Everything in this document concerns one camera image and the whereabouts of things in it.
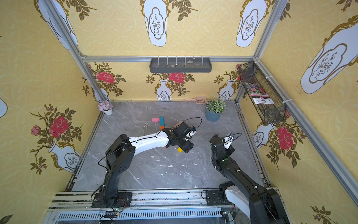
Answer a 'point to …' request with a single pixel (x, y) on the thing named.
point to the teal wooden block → (161, 121)
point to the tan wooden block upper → (178, 124)
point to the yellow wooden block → (180, 150)
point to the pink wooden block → (155, 119)
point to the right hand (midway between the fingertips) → (221, 139)
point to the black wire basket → (269, 114)
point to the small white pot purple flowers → (106, 107)
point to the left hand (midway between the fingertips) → (189, 143)
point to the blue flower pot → (211, 116)
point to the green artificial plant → (216, 105)
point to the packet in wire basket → (259, 95)
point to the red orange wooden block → (161, 127)
